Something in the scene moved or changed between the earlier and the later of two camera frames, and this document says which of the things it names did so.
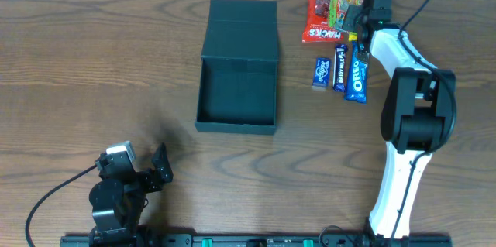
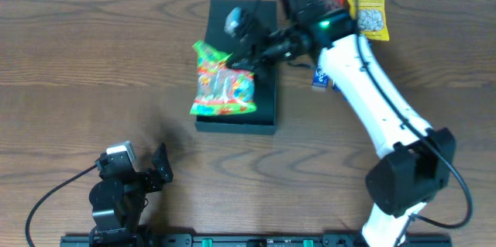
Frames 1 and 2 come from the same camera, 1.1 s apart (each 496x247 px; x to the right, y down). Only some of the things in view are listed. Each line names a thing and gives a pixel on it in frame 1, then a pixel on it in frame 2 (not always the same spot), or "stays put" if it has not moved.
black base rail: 143,239 stays put
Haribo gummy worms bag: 338,7 to 221,90
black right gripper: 359,22 to 255,48
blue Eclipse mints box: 322,75 stays put
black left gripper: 146,180 stays put
